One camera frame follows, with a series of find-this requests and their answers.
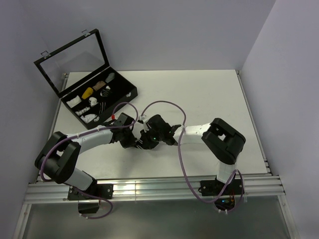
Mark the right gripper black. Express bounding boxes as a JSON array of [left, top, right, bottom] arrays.
[[141, 125, 164, 149]]

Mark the black ankle sock white cuff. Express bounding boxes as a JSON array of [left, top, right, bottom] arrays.
[[136, 130, 150, 149]]

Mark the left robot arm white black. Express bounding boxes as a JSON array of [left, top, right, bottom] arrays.
[[34, 113, 136, 199]]

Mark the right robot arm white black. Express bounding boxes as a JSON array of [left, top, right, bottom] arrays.
[[137, 115, 246, 194]]

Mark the white crumpled sock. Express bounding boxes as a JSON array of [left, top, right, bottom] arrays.
[[80, 114, 97, 123]]

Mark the white grey rolled sock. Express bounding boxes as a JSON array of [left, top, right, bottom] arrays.
[[89, 97, 98, 107]]

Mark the black white striped rolled sock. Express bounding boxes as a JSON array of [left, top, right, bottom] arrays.
[[100, 86, 112, 98]]

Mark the white black patterned rolled sock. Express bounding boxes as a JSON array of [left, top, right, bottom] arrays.
[[75, 107, 90, 116]]

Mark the tan rolled sock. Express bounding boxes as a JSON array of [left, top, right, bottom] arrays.
[[92, 81, 106, 91]]

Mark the yellow rolled sock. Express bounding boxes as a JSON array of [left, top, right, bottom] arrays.
[[81, 87, 94, 99]]

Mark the black display case with lid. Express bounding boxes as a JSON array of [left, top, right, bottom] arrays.
[[34, 29, 138, 129]]

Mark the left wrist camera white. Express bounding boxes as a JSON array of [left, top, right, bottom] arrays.
[[111, 114, 120, 120]]

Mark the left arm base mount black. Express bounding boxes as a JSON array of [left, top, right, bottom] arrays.
[[67, 183, 113, 219]]

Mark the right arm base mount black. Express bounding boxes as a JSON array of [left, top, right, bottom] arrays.
[[198, 179, 245, 211]]

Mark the aluminium frame rail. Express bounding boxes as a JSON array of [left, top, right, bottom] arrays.
[[23, 175, 286, 204]]

